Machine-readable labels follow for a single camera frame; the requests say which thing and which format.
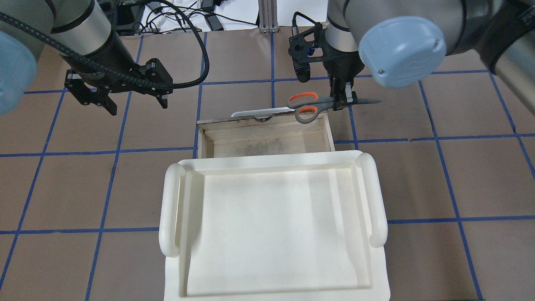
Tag white plastic tray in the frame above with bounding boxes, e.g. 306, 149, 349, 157
159, 150, 390, 301

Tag wooden drawer with white handle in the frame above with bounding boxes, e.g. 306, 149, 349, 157
196, 108, 335, 158

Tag orange grey scissors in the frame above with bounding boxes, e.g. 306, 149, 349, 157
286, 92, 381, 124

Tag black braided cable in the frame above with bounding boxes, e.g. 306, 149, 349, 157
0, 0, 209, 89

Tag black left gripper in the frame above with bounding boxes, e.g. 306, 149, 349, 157
65, 59, 173, 116

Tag aluminium frame post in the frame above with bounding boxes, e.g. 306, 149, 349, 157
258, 0, 279, 33

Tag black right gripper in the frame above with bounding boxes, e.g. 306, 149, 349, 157
288, 24, 363, 111

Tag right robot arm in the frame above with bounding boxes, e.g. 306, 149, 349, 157
288, 0, 535, 122

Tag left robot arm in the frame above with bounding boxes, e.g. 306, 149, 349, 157
0, 0, 173, 115

